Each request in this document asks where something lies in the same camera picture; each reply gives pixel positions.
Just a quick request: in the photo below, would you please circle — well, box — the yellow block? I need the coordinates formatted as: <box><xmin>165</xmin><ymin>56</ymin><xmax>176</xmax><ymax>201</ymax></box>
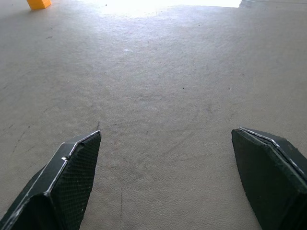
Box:
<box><xmin>26</xmin><ymin>0</ymin><xmax>52</xmax><ymax>11</ymax></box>

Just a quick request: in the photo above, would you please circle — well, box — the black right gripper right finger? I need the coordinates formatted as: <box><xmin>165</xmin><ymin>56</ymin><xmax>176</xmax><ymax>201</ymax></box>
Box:
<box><xmin>231</xmin><ymin>127</ymin><xmax>307</xmax><ymax>230</ymax></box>

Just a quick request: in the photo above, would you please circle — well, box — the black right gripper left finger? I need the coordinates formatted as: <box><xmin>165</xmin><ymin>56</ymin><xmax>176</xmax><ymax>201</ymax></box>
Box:
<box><xmin>0</xmin><ymin>130</ymin><xmax>102</xmax><ymax>230</ymax></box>

